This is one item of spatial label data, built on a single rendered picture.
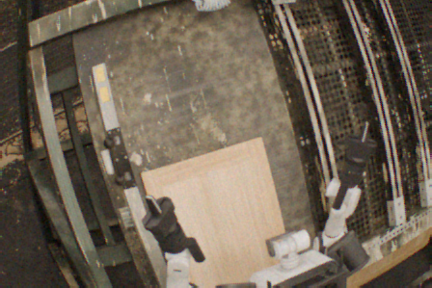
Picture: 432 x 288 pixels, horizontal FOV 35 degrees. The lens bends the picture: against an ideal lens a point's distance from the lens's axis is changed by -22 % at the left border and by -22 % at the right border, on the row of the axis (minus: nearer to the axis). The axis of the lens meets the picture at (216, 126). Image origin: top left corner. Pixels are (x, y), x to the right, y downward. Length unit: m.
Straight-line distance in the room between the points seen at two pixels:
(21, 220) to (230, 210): 1.96
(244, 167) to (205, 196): 0.17
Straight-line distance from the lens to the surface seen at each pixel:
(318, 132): 2.92
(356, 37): 3.08
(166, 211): 2.22
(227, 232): 2.83
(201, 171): 2.80
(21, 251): 4.30
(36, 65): 2.65
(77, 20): 2.65
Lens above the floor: 3.13
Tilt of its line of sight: 38 degrees down
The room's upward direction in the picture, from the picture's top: 1 degrees clockwise
